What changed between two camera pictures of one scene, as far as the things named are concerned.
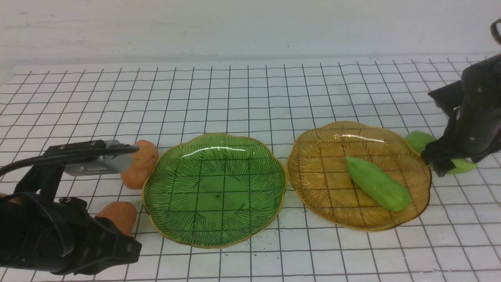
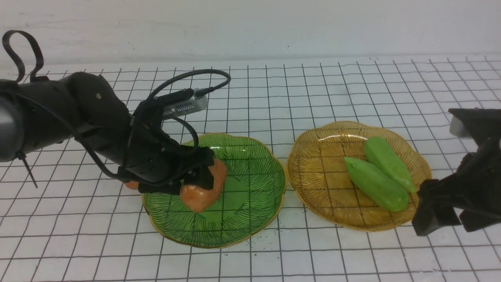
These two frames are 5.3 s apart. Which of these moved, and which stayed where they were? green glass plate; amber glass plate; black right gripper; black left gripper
Moved: black right gripper; black left gripper
Stayed: amber glass plate; green glass plate
